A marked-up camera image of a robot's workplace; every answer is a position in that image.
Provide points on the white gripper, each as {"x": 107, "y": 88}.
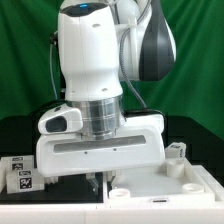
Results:
{"x": 138, "y": 143}

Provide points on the white square table top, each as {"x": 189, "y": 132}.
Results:
{"x": 174, "y": 181}

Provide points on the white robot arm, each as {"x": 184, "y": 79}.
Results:
{"x": 104, "y": 45}

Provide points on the white obstacle fence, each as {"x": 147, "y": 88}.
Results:
{"x": 71, "y": 200}

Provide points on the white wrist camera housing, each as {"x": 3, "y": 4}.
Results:
{"x": 61, "y": 119}

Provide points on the black camera stand pole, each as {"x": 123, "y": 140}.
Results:
{"x": 62, "y": 86}

